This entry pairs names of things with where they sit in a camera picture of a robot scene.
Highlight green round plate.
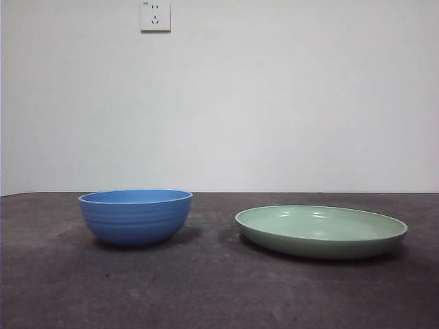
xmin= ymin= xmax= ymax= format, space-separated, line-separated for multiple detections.
xmin=235 ymin=204 xmax=409 ymax=260

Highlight blue ribbed bowl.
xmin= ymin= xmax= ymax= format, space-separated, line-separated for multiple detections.
xmin=78 ymin=188 xmax=194 ymax=247

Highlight white wall socket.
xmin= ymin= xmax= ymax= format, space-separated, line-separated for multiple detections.
xmin=140 ymin=0 xmax=172 ymax=34

